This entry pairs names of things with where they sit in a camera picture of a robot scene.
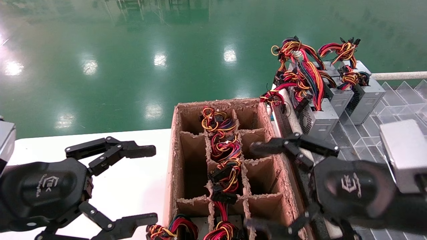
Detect brown cardboard divider box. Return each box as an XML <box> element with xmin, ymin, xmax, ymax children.
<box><xmin>163</xmin><ymin>98</ymin><xmax>314</xmax><ymax>240</ymax></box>

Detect grey power supply with wires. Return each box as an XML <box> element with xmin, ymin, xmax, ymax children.
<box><xmin>207</xmin><ymin>157</ymin><xmax>242</xmax><ymax>194</ymax></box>
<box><xmin>284</xmin><ymin>63</ymin><xmax>340</xmax><ymax>140</ymax></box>
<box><xmin>146</xmin><ymin>213</ymin><xmax>200</xmax><ymax>240</ymax></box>
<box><xmin>203</xmin><ymin>192</ymin><xmax>249</xmax><ymax>240</ymax></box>
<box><xmin>339</xmin><ymin>60</ymin><xmax>386</xmax><ymax>125</ymax></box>
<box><xmin>317</xmin><ymin>37</ymin><xmax>361</xmax><ymax>116</ymax></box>

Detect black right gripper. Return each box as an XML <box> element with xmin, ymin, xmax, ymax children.
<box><xmin>245</xmin><ymin>132</ymin><xmax>397</xmax><ymax>240</ymax></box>

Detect top box cable bundle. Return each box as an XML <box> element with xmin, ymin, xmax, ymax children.
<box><xmin>199</xmin><ymin>106</ymin><xmax>238</xmax><ymax>132</ymax></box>

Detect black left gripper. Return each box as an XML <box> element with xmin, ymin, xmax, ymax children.
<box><xmin>0</xmin><ymin>158</ymin><xmax>158</xmax><ymax>240</ymax></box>

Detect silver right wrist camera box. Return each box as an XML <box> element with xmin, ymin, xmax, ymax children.
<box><xmin>380</xmin><ymin>119</ymin><xmax>427</xmax><ymax>194</ymax></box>

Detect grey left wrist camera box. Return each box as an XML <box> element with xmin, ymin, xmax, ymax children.
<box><xmin>0</xmin><ymin>117</ymin><xmax>16</xmax><ymax>174</ymax></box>

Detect white conveyor side rail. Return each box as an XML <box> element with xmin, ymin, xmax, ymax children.
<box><xmin>272</xmin><ymin>85</ymin><xmax>346</xmax><ymax>240</ymax></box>

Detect power supply cables in box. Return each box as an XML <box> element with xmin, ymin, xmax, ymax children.
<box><xmin>209</xmin><ymin>132</ymin><xmax>243</xmax><ymax>160</ymax></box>

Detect white conveyor end bar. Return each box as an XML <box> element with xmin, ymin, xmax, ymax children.
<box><xmin>371</xmin><ymin>71</ymin><xmax>427</xmax><ymax>81</ymax></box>

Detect black conveyor side panel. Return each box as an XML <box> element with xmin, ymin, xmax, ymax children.
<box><xmin>271</xmin><ymin>107</ymin><xmax>331</xmax><ymax>240</ymax></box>

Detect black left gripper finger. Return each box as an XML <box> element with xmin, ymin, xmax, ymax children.
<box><xmin>66</xmin><ymin>136</ymin><xmax>156</xmax><ymax>176</ymax></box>

